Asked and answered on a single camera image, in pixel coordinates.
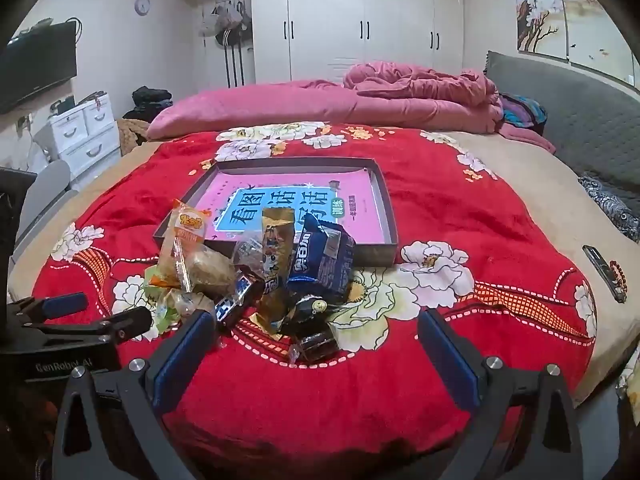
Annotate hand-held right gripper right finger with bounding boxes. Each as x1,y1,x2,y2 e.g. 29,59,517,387
417,309,584,480

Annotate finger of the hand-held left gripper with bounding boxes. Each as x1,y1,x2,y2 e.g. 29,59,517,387
30,306,153,347
7,292,90,329

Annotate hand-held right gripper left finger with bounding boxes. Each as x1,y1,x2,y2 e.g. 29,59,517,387
52,309,218,480

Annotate green cartoon snack packet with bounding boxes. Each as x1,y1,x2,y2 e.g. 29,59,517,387
143,264,177,293

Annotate round pastry green label packet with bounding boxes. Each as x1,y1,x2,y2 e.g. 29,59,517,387
167,289,217,322

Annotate dark chocolate bar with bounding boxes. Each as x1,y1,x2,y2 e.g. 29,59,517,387
214,271,266,332

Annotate clear flaky pastry packet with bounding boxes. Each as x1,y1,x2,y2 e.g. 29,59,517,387
184,247,237,302

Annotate orange bread packet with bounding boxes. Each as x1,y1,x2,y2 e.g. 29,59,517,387
156,198,209,287

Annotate clear nut bar packet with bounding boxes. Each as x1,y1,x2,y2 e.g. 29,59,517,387
233,239,267,282

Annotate brown cake packet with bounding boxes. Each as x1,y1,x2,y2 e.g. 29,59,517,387
289,329,340,365

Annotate dark cartoon snack packet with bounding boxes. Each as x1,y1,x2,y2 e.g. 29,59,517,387
279,294,332,337

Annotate gold snack packet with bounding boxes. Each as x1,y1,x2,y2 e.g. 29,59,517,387
249,206,297,335

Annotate shallow grey cardboard box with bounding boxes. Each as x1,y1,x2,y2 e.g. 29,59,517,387
152,157,399,267

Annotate blue cookie packet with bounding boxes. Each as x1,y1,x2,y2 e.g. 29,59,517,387
286,212,357,305

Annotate grey chair back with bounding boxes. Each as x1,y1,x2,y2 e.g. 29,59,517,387
15,160,72,253

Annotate red floral blanket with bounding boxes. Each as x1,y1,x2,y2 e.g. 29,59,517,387
30,122,599,467

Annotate white drawer cabinet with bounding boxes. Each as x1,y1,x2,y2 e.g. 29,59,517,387
46,91,122,177

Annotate tan knit blanket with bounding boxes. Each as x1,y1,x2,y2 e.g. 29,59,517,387
116,119,152,159

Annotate pink book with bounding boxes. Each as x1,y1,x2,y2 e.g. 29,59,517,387
192,172,387,247

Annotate dark clothes pile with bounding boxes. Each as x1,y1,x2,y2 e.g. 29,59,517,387
124,86,174,122

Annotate dark patterned cloth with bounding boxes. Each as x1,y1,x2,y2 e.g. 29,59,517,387
577,174,640,245

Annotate black flat television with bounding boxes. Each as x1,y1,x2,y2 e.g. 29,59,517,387
0,21,79,115

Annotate pink quilt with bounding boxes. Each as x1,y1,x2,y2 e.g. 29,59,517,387
145,79,557,157

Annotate colourful striped cloth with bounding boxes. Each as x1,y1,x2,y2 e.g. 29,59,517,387
500,92,549,136

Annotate crumpled pink blanket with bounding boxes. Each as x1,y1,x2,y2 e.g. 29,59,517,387
342,61,503,111

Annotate black striped hanging cap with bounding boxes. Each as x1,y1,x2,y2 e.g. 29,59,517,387
215,27,244,49

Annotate grey hanging cap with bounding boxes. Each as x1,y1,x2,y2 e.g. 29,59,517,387
198,6,237,37

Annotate white wardrobe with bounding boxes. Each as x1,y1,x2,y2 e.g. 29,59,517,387
172,0,467,90

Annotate brown bead bracelet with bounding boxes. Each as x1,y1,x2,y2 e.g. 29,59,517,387
607,259,629,297

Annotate black hanging straps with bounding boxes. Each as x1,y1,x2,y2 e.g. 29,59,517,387
224,45,247,89

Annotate flower wall mural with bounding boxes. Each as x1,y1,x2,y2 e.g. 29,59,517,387
512,0,640,87

